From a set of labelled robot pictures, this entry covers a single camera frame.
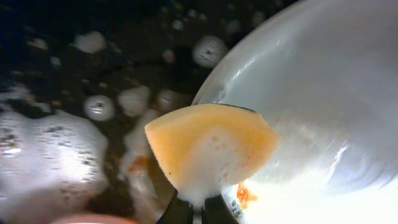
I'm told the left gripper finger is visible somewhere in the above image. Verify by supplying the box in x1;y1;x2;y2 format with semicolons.
156;190;239;224

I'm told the yellow sponge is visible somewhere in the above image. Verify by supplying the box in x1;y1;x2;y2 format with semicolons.
144;104;279;202

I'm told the pale blue plate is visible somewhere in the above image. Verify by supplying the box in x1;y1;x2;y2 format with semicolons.
194;0;397;223

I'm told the black round tray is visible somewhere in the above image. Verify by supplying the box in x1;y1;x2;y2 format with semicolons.
1;1;290;223

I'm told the white plate bottom left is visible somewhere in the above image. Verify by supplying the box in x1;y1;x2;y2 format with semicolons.
51;214;139;224

